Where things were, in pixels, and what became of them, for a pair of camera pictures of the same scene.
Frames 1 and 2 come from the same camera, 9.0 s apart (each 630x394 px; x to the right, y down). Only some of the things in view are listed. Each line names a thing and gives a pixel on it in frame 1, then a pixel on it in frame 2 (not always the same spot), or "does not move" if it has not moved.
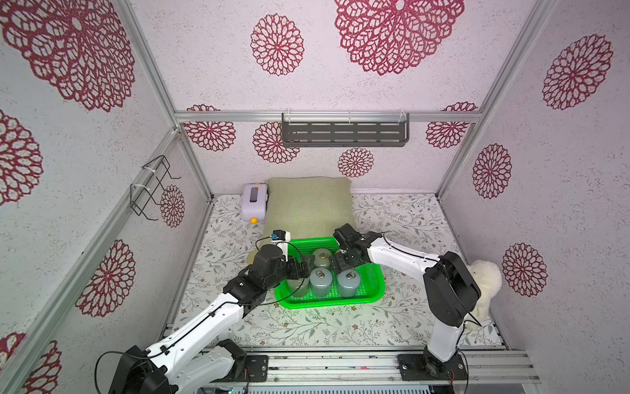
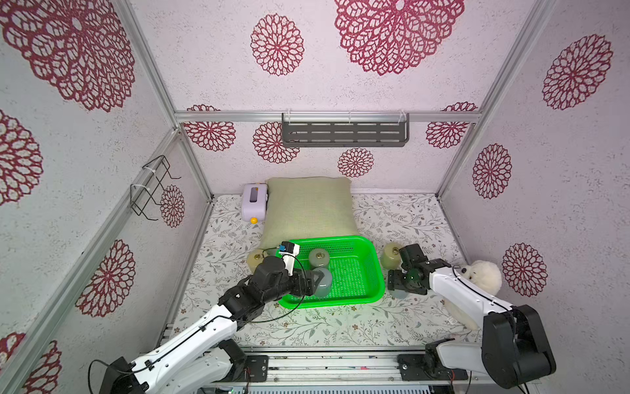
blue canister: [348, 282] → [400, 294]
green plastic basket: [328, 287] does not move
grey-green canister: [321, 257] does not move
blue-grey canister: [321, 280] does not move
